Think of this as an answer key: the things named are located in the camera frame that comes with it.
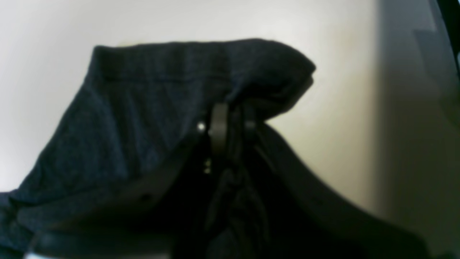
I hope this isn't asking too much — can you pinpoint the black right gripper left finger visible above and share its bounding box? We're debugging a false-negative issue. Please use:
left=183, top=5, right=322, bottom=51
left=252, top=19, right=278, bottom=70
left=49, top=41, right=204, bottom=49
left=25, top=103, right=230, bottom=259

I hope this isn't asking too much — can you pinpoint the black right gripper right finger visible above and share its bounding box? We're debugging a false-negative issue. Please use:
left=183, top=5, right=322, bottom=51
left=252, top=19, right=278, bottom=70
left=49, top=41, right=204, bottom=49
left=242, top=105, right=432, bottom=259

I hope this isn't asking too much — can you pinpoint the black T-shirt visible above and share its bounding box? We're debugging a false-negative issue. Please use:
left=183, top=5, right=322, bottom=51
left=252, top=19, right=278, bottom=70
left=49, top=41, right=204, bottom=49
left=0, top=39, right=316, bottom=259

